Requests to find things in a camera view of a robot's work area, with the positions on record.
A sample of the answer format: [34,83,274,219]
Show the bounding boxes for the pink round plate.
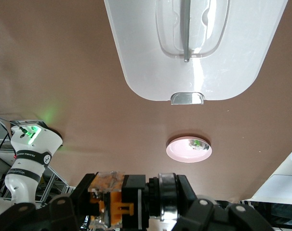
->
[166,136,212,164]

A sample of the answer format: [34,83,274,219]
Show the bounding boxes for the aluminium profile frame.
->
[34,166,77,209]

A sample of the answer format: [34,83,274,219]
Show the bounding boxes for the orange black push-button switch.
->
[87,171,183,229]

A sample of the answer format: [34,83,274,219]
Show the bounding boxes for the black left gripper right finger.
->
[170,174,273,231]

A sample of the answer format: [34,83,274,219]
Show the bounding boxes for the white storage box grey latches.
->
[104,0,289,106]

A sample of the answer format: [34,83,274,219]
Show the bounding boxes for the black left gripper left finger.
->
[0,173,96,231]

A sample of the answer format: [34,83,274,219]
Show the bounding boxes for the black right base cable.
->
[0,112,27,169]

